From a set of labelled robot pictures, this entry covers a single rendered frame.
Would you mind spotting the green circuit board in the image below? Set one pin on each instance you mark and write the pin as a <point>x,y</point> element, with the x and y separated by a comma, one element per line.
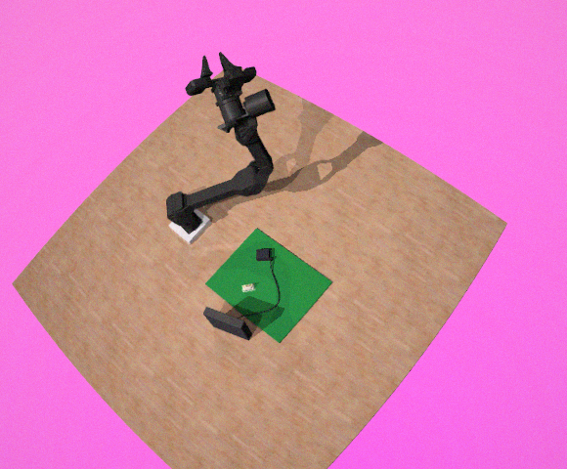
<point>248,285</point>

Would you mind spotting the black fan cable with plug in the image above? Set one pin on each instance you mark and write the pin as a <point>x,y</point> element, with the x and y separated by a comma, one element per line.
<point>264,255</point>

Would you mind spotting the black cooling fan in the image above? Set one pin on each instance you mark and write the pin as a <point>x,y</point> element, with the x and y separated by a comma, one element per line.
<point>227,323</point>

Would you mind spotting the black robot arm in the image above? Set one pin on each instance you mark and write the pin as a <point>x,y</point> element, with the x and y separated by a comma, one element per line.
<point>248,181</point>

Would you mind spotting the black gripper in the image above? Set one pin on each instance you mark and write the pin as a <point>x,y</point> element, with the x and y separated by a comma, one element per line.
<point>196,86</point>

